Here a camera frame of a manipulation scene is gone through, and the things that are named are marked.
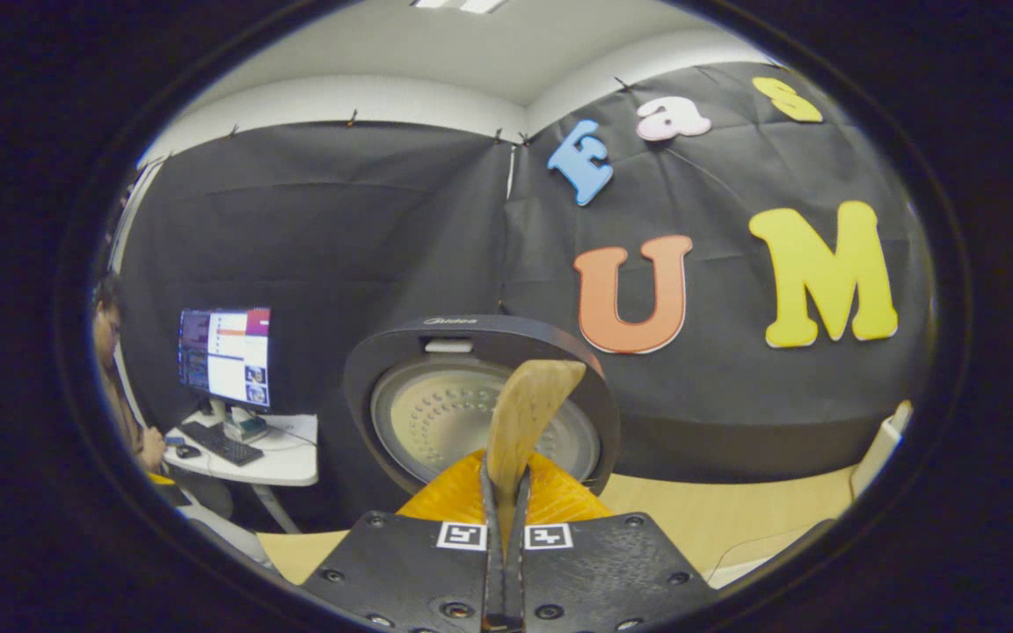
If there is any silver black rice cooker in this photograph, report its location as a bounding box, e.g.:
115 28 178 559
342 314 623 498

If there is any black backdrop cloth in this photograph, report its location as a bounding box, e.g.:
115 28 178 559
106 57 940 530

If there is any black keyboard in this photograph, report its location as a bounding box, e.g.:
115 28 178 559
176 421 265 468

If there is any white computer desk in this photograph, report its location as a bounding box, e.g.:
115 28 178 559
163 411 321 535

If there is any computer monitor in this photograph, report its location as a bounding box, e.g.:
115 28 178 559
176 306 273 413

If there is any ceiling light panel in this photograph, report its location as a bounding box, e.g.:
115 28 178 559
410 0 508 15

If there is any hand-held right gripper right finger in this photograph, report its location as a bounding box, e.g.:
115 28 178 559
506 450 719 633

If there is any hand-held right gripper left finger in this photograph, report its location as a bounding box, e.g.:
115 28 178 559
300 448 508 633

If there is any wooden spoon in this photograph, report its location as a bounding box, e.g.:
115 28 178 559
484 359 588 552

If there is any small pale green box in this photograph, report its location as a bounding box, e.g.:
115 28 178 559
224 405 269 444

